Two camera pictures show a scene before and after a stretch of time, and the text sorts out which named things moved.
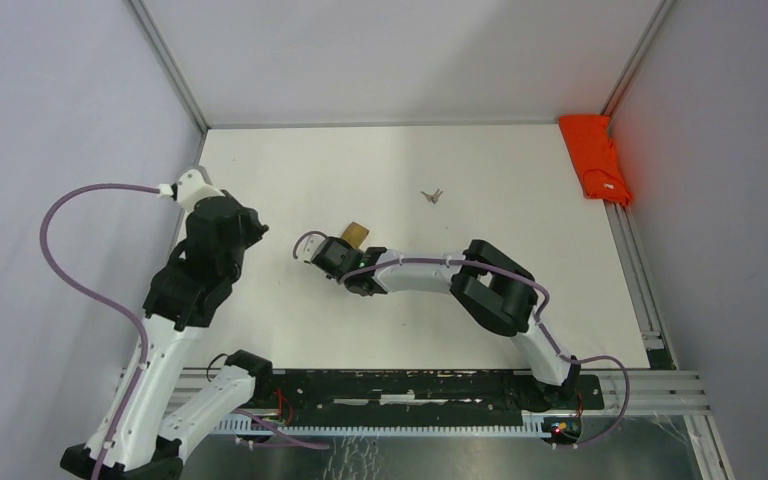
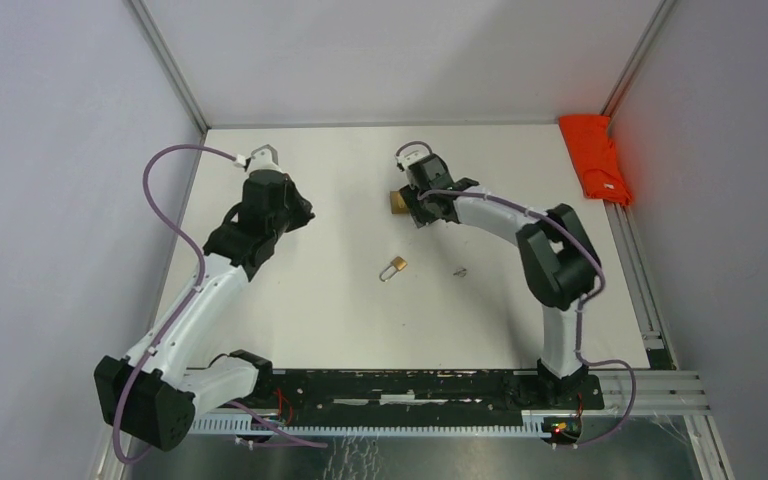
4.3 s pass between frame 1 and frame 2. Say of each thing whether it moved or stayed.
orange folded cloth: stayed
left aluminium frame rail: stayed
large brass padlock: moved
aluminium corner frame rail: stayed
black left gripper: moved
